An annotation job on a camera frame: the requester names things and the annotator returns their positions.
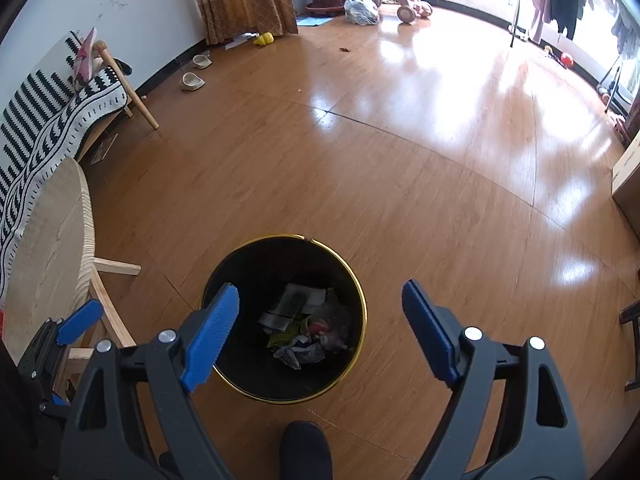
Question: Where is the white green torn package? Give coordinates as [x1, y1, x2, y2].
[259, 284, 326, 333]

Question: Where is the clear plastic bag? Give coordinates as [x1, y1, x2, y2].
[273, 335, 324, 370]

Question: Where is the black gold trash bin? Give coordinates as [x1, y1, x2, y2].
[202, 234, 368, 405]

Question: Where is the round wooden table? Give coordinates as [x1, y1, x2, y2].
[2, 158, 141, 362]

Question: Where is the black shoe tip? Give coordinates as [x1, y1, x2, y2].
[279, 420, 333, 480]

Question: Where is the black white striped sofa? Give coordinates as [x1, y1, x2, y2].
[1, 32, 127, 296]

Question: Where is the pink cartoon cushion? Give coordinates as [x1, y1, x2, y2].
[72, 27, 104, 92]

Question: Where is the beige slipper far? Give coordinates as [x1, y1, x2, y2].
[192, 54, 212, 70]

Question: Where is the yellow toy on floor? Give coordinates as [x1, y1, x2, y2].
[253, 32, 274, 48]

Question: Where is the silver plastic bag bundle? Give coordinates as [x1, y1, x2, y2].
[344, 0, 380, 26]

